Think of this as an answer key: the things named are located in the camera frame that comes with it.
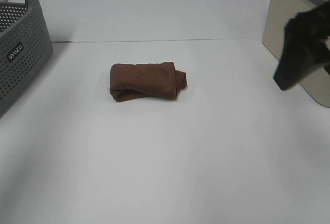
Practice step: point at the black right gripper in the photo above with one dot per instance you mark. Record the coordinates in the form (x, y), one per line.
(305, 48)

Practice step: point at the brown towel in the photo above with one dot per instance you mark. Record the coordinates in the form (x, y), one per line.
(133, 81)

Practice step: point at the beige plastic bin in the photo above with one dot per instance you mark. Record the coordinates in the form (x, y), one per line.
(279, 13)

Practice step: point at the grey perforated plastic basket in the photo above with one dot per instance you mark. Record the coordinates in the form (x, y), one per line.
(25, 48)

